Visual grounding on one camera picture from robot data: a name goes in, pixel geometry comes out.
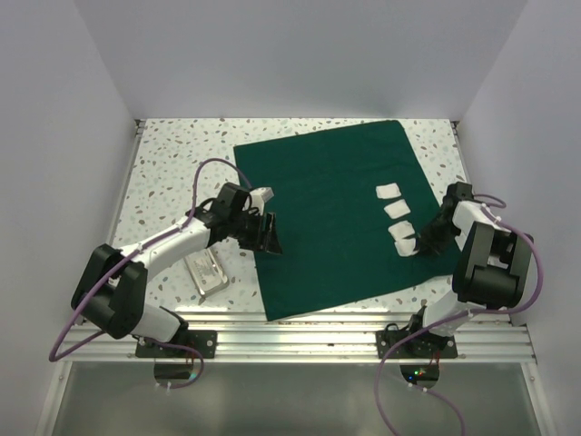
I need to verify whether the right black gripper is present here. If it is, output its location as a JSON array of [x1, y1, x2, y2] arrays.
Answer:
[[415, 212, 461, 254]]

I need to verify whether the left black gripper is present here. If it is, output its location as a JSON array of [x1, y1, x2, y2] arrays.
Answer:
[[229, 209, 281, 253]]

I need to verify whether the white gauze pad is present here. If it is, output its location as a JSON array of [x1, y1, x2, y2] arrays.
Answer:
[[388, 220, 415, 241], [376, 183, 401, 200], [384, 199, 410, 220], [394, 238, 419, 257]]

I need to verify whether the steel instrument tray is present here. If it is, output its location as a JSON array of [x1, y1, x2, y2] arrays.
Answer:
[[184, 248, 230, 298]]

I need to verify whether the green surgical cloth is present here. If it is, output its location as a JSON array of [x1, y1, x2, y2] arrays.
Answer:
[[234, 121, 460, 321]]

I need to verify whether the white suture packet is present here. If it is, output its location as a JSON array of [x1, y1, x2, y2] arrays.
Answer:
[[188, 253, 224, 284]]

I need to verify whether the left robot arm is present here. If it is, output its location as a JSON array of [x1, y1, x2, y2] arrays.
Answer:
[[71, 183, 282, 357]]

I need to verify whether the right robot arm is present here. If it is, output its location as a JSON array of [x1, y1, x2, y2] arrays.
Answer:
[[395, 182, 534, 357]]

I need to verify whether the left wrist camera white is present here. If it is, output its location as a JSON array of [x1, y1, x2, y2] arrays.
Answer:
[[249, 187, 274, 215]]

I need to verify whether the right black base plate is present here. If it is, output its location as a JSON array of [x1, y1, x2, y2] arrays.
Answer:
[[375, 322, 458, 360]]

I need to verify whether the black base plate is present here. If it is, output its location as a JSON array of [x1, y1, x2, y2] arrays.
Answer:
[[375, 322, 458, 360], [135, 330, 218, 359]]

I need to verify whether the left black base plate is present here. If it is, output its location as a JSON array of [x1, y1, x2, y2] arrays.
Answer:
[[135, 330, 218, 359]]

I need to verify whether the aluminium rail frame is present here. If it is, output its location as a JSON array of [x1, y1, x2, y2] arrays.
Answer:
[[67, 118, 535, 363]]

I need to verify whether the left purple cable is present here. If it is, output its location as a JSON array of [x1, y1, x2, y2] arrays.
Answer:
[[48, 158, 255, 390]]

